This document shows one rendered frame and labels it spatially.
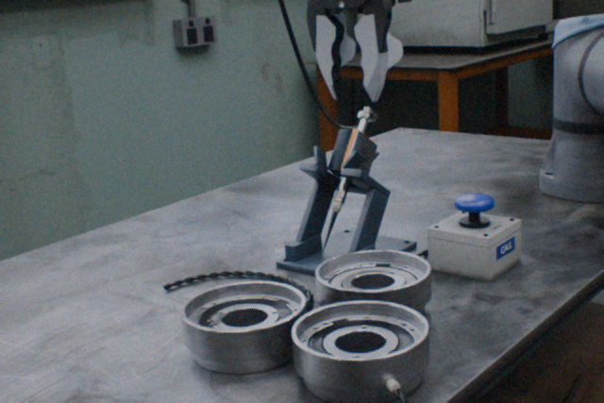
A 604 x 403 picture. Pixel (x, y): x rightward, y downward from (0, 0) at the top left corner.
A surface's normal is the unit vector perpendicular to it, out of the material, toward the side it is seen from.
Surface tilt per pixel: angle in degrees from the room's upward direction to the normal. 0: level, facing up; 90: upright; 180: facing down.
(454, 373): 0
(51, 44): 90
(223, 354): 90
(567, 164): 73
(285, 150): 90
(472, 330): 0
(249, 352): 90
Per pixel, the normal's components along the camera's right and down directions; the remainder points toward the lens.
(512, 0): 0.76, 0.11
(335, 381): -0.42, 0.26
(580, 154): -0.64, -0.07
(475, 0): -0.65, 0.24
